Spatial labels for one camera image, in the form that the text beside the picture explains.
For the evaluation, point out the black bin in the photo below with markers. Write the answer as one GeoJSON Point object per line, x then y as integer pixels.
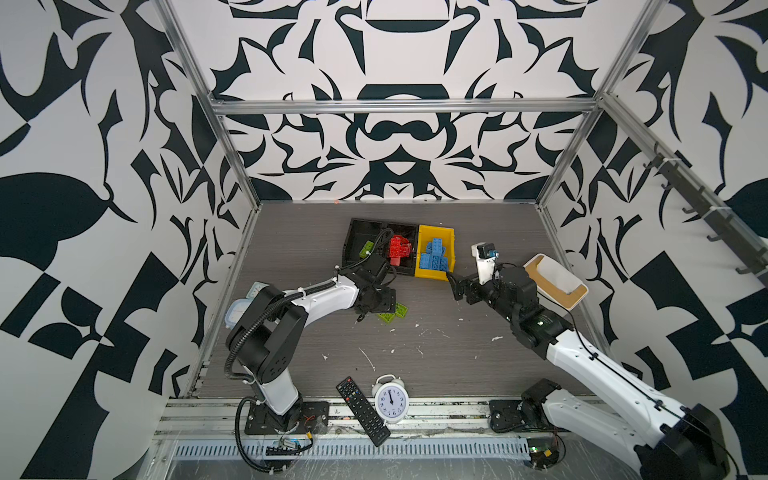
{"type": "Point", "coordinates": [359, 232]}
{"type": "Point", "coordinates": [409, 231]}

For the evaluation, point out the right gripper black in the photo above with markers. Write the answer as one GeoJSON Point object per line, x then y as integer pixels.
{"type": "Point", "coordinates": [462, 282]}

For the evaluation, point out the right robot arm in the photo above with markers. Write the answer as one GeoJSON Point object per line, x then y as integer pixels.
{"type": "Point", "coordinates": [654, 434]}

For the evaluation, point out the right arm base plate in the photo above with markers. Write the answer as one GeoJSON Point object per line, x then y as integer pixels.
{"type": "Point", "coordinates": [520, 416]}

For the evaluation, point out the small circuit board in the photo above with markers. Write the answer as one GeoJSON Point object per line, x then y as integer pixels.
{"type": "Point", "coordinates": [544, 456]}

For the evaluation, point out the white tissue box wooden lid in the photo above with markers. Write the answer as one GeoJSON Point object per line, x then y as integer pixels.
{"type": "Point", "coordinates": [556, 282]}

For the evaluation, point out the black remote control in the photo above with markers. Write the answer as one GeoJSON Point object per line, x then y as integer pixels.
{"type": "Point", "coordinates": [362, 410]}

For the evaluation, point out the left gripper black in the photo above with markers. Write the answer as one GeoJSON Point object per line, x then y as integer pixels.
{"type": "Point", "coordinates": [388, 305]}

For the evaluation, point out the black bin left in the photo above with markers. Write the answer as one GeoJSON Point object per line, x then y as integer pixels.
{"type": "Point", "coordinates": [359, 232]}

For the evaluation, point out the green lego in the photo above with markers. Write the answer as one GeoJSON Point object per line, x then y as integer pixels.
{"type": "Point", "coordinates": [366, 250]}
{"type": "Point", "coordinates": [400, 310]}
{"type": "Point", "coordinates": [386, 317]}

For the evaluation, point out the yellow bin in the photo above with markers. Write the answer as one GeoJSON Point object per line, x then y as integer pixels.
{"type": "Point", "coordinates": [447, 235]}

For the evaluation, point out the white cable duct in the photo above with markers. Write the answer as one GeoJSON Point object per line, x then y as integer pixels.
{"type": "Point", "coordinates": [508, 448]}

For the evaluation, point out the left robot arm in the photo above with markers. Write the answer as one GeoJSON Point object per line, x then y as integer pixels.
{"type": "Point", "coordinates": [263, 342]}

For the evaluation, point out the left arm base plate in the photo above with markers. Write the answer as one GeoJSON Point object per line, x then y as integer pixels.
{"type": "Point", "coordinates": [302, 417]}

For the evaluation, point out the small green alarm clock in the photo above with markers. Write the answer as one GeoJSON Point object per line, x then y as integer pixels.
{"type": "Point", "coordinates": [255, 288]}

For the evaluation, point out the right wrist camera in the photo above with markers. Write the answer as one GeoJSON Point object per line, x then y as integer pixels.
{"type": "Point", "coordinates": [485, 255]}

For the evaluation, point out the green lego bottom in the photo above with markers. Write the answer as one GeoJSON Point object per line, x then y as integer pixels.
{"type": "Point", "coordinates": [366, 250]}

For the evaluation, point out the blue square alarm clock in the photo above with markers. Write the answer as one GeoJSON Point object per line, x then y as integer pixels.
{"type": "Point", "coordinates": [235, 312]}

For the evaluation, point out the white twin-bell alarm clock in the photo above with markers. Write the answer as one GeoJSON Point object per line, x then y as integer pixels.
{"type": "Point", "coordinates": [391, 399]}

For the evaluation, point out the black bin middle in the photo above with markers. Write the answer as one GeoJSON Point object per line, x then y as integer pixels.
{"type": "Point", "coordinates": [409, 231]}

